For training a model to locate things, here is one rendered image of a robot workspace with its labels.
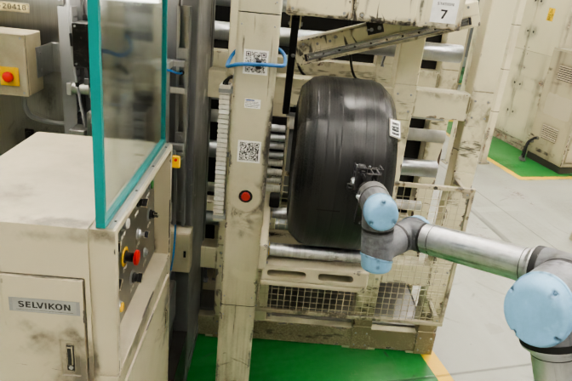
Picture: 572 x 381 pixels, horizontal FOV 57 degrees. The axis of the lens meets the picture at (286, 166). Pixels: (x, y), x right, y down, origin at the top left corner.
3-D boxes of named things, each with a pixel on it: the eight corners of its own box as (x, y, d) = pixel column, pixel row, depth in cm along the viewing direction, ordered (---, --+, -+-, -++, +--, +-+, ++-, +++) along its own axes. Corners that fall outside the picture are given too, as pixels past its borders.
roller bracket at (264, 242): (256, 270, 173) (259, 243, 169) (262, 215, 210) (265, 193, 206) (266, 270, 173) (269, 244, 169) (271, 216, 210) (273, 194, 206)
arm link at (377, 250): (407, 265, 127) (409, 223, 125) (379, 280, 120) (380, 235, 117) (381, 255, 133) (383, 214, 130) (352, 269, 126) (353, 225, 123)
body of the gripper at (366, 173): (380, 164, 141) (390, 177, 130) (376, 194, 143) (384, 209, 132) (352, 162, 141) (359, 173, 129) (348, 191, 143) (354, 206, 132)
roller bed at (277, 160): (235, 190, 218) (239, 122, 207) (238, 177, 231) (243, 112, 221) (282, 195, 218) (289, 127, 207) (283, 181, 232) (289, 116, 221)
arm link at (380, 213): (364, 235, 117) (365, 199, 115) (357, 218, 128) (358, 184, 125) (399, 235, 117) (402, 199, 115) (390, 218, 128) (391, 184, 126)
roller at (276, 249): (266, 239, 176) (266, 246, 180) (265, 250, 173) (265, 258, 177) (369, 248, 177) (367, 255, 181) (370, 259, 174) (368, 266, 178)
